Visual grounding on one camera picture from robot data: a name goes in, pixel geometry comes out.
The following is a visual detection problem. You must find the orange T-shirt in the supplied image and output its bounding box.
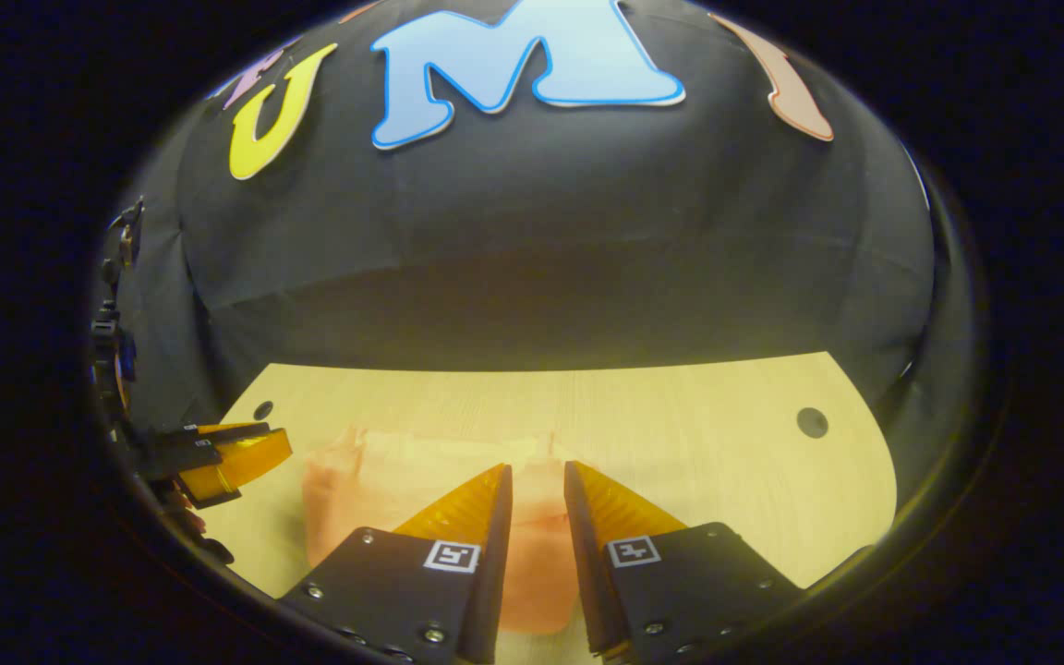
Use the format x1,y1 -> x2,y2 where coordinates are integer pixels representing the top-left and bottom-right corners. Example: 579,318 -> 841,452
301,425 -> 588,638

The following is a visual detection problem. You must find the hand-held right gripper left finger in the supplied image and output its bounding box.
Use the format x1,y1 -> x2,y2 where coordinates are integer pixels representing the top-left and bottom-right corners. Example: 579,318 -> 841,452
277,463 -> 515,665

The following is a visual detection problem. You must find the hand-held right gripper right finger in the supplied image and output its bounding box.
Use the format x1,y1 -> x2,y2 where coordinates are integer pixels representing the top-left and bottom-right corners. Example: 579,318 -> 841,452
563,459 -> 806,663

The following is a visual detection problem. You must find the black backdrop cloth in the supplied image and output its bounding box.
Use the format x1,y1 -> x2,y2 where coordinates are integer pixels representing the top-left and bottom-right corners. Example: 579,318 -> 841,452
93,0 -> 967,435

